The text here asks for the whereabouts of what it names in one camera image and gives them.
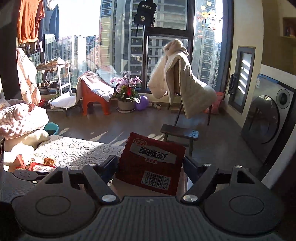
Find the red yellow snack packet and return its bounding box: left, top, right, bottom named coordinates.
left=16, top=162, right=56, bottom=173

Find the black hanging bag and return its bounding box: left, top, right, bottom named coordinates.
left=134, top=0, right=157, bottom=37

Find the white lace tablecloth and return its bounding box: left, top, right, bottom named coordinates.
left=4, top=135, right=124, bottom=170

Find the washing machine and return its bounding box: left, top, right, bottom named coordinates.
left=241, top=74, right=295, bottom=180

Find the small brown twisted snack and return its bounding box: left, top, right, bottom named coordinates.
left=43, top=158, right=56, bottom=167

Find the orange plastic stool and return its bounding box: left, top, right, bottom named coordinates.
left=81, top=80, right=111, bottom=116

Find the beige quilt on chair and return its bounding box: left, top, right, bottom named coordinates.
left=147, top=39, right=217, bottom=118

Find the dark red spicy snack packet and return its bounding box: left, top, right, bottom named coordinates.
left=115, top=133, right=186, bottom=196

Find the pink flower pot plant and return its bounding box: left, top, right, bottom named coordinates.
left=110, top=71, right=142, bottom=113

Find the purple balloon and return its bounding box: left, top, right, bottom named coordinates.
left=135, top=95, right=149, bottom=111

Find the pink spotted blanket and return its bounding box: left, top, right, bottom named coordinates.
left=1, top=98, right=49, bottom=140

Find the white shoe rack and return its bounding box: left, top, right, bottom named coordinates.
left=36, top=58, right=73, bottom=112

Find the dark wooden stool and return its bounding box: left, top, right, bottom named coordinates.
left=161, top=124, right=199, bottom=157

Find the orange hanging shirt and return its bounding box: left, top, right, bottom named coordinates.
left=17, top=0, right=45, bottom=43

